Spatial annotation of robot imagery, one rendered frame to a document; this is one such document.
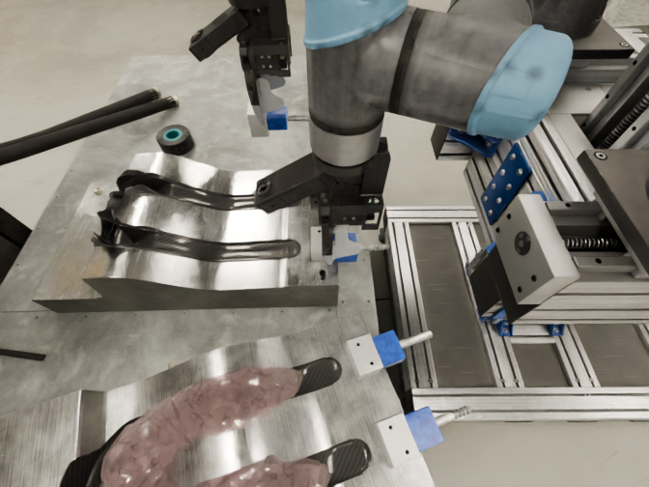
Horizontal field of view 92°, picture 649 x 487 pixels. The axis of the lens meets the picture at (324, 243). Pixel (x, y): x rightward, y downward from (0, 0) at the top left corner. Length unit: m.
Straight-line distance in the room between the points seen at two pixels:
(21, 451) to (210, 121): 0.75
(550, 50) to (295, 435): 0.46
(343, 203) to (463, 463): 1.18
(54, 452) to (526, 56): 0.59
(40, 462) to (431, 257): 1.23
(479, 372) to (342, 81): 1.11
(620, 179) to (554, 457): 1.17
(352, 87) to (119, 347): 0.55
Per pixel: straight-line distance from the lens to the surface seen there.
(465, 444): 1.43
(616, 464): 1.68
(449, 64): 0.26
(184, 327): 0.61
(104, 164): 0.95
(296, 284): 0.50
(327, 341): 0.50
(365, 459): 0.49
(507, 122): 0.28
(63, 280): 0.69
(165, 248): 0.56
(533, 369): 1.35
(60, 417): 0.53
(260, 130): 0.70
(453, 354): 1.24
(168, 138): 0.89
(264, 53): 0.60
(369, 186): 0.39
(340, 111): 0.29
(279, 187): 0.40
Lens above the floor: 1.34
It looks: 57 degrees down
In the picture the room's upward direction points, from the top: straight up
